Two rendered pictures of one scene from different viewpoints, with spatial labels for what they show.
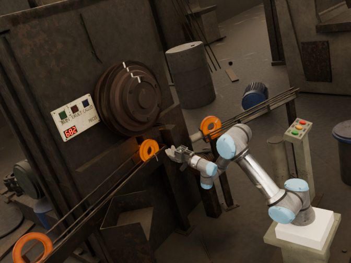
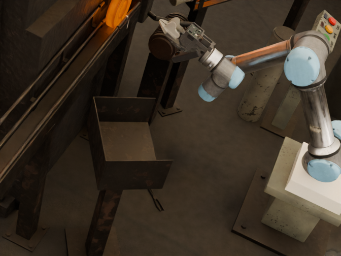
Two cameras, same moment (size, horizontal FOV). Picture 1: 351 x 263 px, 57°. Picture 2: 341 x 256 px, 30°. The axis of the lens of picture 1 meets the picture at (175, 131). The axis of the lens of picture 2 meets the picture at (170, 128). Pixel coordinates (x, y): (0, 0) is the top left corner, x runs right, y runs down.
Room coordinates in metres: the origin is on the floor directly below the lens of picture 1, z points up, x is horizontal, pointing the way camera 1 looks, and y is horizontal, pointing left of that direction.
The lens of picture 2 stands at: (0.26, 1.10, 2.09)
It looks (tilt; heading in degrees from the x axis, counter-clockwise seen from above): 44 degrees down; 323
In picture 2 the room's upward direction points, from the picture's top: 20 degrees clockwise
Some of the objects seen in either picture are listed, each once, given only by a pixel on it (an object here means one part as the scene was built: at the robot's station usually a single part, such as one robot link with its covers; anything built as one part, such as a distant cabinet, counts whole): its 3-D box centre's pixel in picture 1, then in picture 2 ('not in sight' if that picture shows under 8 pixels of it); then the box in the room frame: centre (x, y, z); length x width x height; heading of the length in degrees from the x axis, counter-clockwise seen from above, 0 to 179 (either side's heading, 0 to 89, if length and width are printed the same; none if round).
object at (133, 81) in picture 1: (142, 98); not in sight; (1.89, 0.13, 1.11); 0.28 x 0.06 x 0.28; 135
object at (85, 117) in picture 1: (77, 117); not in sight; (1.80, 0.52, 1.15); 0.26 x 0.02 x 0.18; 135
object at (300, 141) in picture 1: (303, 164); (302, 78); (1.92, -0.80, 0.31); 0.24 x 0.16 x 0.62; 135
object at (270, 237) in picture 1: (302, 228); (310, 179); (1.38, -0.52, 0.28); 0.32 x 0.32 x 0.04; 45
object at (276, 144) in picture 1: (280, 170); (266, 75); (2.01, -0.66, 0.26); 0.12 x 0.12 x 0.52
